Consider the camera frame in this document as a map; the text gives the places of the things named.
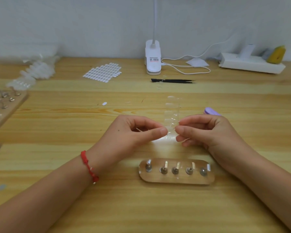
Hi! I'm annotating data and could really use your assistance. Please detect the white clip desk lamp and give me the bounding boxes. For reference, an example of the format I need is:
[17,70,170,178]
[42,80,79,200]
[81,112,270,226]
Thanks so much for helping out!
[145,0,162,76]

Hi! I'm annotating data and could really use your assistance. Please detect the clear strip of nail tips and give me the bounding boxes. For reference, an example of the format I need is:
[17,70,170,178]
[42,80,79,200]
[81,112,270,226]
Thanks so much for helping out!
[164,95,183,141]

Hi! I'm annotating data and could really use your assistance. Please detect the clear oval nail display stand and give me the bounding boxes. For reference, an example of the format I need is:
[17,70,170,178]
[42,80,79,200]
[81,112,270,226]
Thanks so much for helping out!
[138,158,215,185]

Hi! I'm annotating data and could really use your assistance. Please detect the pile of clear nail tip bags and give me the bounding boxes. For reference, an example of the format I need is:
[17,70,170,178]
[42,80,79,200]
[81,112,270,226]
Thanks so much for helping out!
[5,46,61,91]

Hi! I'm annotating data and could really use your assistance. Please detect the clear nail display stand with rings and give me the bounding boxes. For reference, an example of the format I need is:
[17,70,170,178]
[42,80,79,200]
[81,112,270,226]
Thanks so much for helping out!
[0,87,29,133]

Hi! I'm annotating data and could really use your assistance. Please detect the white paper piece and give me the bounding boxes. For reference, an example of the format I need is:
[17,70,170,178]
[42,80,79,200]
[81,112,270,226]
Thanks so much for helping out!
[185,57,209,67]

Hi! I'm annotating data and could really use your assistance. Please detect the black tweezers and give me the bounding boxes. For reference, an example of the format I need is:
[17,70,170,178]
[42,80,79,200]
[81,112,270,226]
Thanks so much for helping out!
[151,78,196,84]

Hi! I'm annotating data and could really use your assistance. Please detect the person's right forearm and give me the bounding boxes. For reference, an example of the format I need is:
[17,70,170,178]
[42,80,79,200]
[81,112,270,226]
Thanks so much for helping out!
[216,144,291,233]

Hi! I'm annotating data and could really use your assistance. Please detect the red string bracelet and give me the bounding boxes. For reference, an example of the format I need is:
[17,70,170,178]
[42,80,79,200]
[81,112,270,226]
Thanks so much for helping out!
[81,150,99,185]

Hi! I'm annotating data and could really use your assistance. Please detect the white upright card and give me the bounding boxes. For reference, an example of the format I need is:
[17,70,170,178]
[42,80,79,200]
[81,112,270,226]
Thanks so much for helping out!
[238,44,256,60]

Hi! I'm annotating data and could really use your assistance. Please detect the sheet of white adhesive tabs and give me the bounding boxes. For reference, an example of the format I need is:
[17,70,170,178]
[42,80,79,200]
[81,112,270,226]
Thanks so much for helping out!
[83,62,122,83]

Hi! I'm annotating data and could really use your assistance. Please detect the white lamp cable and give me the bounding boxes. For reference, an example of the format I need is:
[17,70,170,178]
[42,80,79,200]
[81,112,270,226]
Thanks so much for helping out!
[161,39,236,75]

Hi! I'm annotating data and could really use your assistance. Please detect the person's left hand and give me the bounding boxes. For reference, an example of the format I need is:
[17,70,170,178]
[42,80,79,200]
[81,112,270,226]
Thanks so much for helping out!
[87,115,169,174]

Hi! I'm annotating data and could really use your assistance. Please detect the white flat box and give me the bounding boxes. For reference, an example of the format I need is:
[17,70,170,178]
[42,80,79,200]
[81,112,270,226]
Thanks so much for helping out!
[218,52,286,74]

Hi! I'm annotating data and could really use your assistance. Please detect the person's right hand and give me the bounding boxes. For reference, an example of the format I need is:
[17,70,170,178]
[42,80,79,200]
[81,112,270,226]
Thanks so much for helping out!
[175,114,243,168]

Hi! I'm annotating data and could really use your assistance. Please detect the purple oval object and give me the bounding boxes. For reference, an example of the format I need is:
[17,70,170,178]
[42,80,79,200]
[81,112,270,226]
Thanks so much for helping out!
[204,107,221,117]

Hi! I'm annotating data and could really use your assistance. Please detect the person's left forearm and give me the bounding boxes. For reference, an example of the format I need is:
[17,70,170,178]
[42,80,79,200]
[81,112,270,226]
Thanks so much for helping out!
[0,153,100,233]

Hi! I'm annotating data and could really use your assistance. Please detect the yellow sponge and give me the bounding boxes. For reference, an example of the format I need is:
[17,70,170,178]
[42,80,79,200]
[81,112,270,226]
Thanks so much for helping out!
[266,45,286,64]

